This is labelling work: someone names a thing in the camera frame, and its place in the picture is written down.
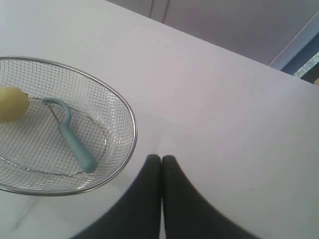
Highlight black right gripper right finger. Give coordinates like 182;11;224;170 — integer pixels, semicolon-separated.
161;155;256;239

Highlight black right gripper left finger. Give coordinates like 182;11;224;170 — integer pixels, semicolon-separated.
74;154;161;239

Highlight yellow lemon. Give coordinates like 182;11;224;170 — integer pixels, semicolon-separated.
0;87;29;123

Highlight dark window frame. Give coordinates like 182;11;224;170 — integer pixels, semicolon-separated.
269;13;319;85

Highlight white cabinet doors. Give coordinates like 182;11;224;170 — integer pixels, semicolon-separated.
116;0;319;68

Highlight teal handled peeler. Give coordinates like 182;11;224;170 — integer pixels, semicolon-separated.
41;98;98;173

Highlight oval wire mesh basket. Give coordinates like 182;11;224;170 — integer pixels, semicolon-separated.
0;56;138;196

